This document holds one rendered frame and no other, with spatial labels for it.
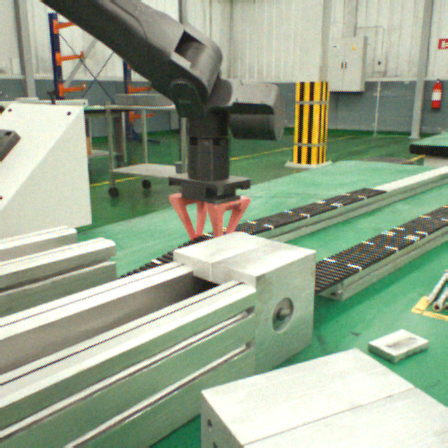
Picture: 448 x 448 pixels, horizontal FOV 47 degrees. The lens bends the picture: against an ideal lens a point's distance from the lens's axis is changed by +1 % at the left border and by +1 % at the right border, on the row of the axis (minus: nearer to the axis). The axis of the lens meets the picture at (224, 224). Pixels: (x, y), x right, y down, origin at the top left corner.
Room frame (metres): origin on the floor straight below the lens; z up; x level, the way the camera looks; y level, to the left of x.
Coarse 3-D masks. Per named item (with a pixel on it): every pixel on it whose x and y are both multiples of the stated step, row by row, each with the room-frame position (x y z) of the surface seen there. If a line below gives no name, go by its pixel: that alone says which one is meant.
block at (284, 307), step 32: (192, 256) 0.44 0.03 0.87; (224, 256) 0.44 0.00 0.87; (256, 256) 0.44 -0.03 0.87; (288, 256) 0.44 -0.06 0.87; (256, 288) 0.39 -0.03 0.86; (288, 288) 0.42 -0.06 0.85; (256, 320) 0.39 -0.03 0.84; (288, 320) 0.43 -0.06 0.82; (256, 352) 0.39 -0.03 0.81; (288, 352) 0.42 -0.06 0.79
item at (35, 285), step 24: (0, 240) 0.52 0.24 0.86; (24, 240) 0.52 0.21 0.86; (48, 240) 0.54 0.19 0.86; (72, 240) 0.56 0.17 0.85; (96, 240) 0.52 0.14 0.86; (0, 264) 0.44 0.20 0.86; (24, 264) 0.44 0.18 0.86; (48, 264) 0.46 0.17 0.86; (72, 264) 0.48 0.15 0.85; (96, 264) 0.51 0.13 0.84; (0, 288) 0.43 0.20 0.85; (24, 288) 0.44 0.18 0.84; (48, 288) 0.46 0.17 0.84; (72, 288) 0.48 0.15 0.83; (0, 312) 0.42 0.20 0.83
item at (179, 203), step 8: (232, 192) 0.69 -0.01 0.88; (176, 200) 0.69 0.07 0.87; (184, 200) 0.69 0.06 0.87; (192, 200) 0.71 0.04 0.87; (176, 208) 0.69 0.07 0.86; (184, 208) 0.69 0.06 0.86; (200, 208) 0.72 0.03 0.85; (184, 216) 0.69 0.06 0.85; (200, 216) 0.72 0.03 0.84; (184, 224) 0.70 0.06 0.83; (200, 224) 0.71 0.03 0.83; (192, 232) 0.70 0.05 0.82; (200, 232) 0.71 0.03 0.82; (192, 240) 0.70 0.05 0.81
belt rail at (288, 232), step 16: (416, 176) 1.25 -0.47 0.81; (432, 176) 1.25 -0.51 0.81; (400, 192) 1.12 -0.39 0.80; (416, 192) 1.18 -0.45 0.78; (352, 208) 0.96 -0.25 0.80; (368, 208) 1.01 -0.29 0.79; (288, 224) 0.80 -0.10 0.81; (304, 224) 0.84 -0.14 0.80; (320, 224) 0.87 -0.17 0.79; (272, 240) 0.77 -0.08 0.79; (288, 240) 0.80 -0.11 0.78
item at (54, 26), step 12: (60, 24) 8.89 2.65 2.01; (72, 24) 8.72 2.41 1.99; (60, 60) 8.93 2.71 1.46; (108, 60) 9.94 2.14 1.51; (60, 72) 9.01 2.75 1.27; (60, 84) 8.98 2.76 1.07; (84, 84) 8.65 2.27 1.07; (60, 96) 8.97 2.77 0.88; (132, 120) 10.30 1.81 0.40; (180, 120) 11.66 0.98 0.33; (132, 132) 10.29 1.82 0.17; (180, 132) 11.66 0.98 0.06
